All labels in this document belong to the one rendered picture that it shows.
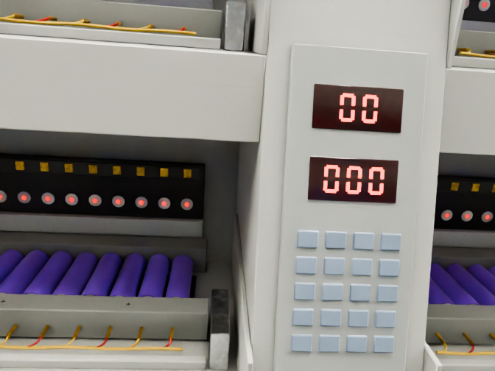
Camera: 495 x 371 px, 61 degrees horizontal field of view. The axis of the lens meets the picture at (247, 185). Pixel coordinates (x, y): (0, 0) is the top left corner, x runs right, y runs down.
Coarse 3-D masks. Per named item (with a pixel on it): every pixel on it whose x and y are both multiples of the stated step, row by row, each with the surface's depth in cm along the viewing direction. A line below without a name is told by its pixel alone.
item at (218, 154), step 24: (216, 0) 40; (240, 0) 40; (0, 144) 39; (24, 144) 40; (48, 144) 40; (72, 144) 40; (96, 144) 40; (120, 144) 40; (144, 144) 40; (168, 144) 41; (192, 144) 41; (216, 144) 41; (216, 168) 41; (456, 168) 43; (480, 168) 43; (216, 192) 41; (216, 216) 41; (216, 240) 42
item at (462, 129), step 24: (456, 0) 21; (480, 0) 40; (456, 24) 21; (480, 24) 40; (456, 48) 29; (480, 48) 29; (456, 72) 22; (480, 72) 22; (456, 96) 22; (480, 96) 22; (456, 120) 23; (480, 120) 23; (456, 144) 23; (480, 144) 23
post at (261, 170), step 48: (288, 0) 21; (336, 0) 21; (384, 0) 21; (432, 0) 22; (288, 48) 21; (384, 48) 22; (432, 48) 22; (288, 96) 21; (432, 96) 22; (240, 144) 39; (432, 144) 22; (240, 192) 36; (432, 192) 22; (240, 240) 33
